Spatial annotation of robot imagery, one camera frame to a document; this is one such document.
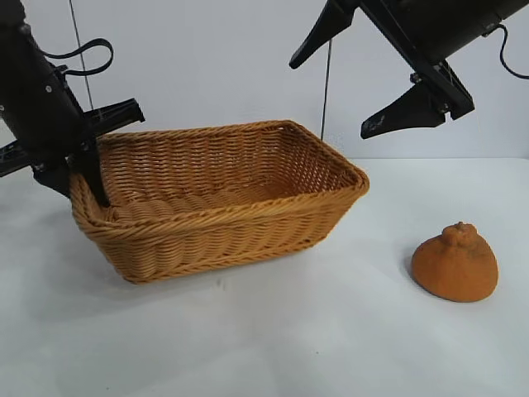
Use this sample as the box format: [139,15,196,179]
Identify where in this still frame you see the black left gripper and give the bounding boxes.
[0,22,146,208]

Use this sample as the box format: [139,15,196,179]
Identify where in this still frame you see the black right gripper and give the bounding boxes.
[288,0,516,140]

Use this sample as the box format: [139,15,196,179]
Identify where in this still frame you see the tan woven wicker basket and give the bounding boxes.
[69,119,370,285]

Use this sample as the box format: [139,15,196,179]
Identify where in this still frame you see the knobbed orange fruit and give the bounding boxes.
[412,221,500,303]

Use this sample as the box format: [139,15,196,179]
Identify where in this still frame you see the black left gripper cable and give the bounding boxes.
[41,38,115,78]

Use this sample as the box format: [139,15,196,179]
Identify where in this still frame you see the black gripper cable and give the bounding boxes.
[485,23,529,79]
[41,38,115,78]

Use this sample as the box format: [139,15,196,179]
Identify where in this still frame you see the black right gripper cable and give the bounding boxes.
[485,23,529,79]

